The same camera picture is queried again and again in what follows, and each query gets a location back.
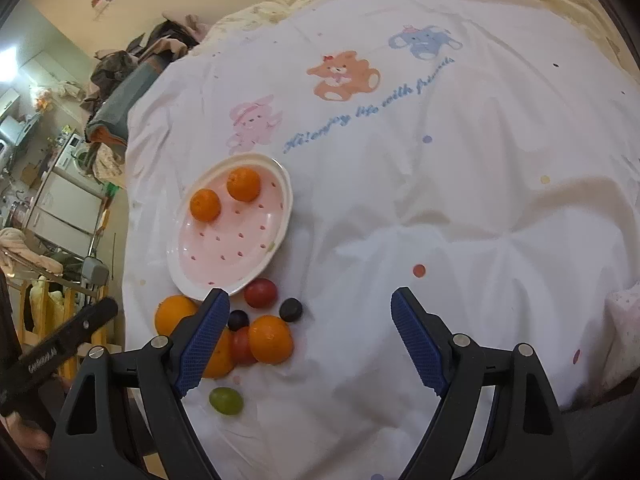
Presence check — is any beige towel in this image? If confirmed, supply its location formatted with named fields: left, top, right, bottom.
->
left=0, top=227, right=66, bottom=276

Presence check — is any white printed blanket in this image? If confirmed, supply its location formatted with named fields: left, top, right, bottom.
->
left=120, top=0, right=640, bottom=480

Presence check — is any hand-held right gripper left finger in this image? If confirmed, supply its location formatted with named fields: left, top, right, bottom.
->
left=46, top=287, right=231, bottom=480

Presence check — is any grey folded cloth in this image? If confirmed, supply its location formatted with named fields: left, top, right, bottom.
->
left=85, top=60, right=166, bottom=146

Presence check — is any small mandarin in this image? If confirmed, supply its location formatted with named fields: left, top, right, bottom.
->
left=189, top=188, right=222, bottom=222
left=226, top=167, right=262, bottom=203

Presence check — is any cream lace cloth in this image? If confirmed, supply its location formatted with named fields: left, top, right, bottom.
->
left=92, top=142, right=128, bottom=191

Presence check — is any wooden rack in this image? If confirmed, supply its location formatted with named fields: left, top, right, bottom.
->
left=10, top=260, right=121, bottom=361

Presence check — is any large orange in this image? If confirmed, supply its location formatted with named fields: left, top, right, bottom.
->
left=248, top=315, right=294, bottom=365
left=154, top=295, right=201, bottom=337
left=200, top=327, right=237, bottom=380

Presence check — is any grey box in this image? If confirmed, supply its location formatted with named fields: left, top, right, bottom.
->
left=80, top=256, right=110, bottom=288

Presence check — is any green grape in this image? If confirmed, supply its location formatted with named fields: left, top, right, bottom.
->
left=208, top=387, right=245, bottom=416

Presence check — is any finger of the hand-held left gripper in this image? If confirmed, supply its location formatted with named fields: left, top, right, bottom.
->
left=0, top=298, right=119, bottom=417

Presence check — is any white cabinet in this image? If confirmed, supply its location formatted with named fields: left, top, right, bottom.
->
left=22, top=170, right=108, bottom=248

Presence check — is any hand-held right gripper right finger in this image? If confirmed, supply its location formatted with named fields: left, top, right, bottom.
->
left=391, top=287, right=573, bottom=480

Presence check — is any red cherry tomato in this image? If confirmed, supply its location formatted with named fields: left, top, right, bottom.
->
left=243, top=278, right=278, bottom=309
left=230, top=327, right=258, bottom=366

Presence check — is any pile of clothes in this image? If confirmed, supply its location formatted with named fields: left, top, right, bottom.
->
left=80, top=12, right=213, bottom=111

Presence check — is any white washing machine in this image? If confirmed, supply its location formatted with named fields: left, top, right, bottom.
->
left=52, top=132, right=108, bottom=196

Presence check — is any pink dotted oval plate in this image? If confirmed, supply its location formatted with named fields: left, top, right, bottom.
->
left=166, top=152, right=293, bottom=302

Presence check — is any pink patterned cloth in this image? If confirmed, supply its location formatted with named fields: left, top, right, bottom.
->
left=602, top=280, right=640, bottom=401

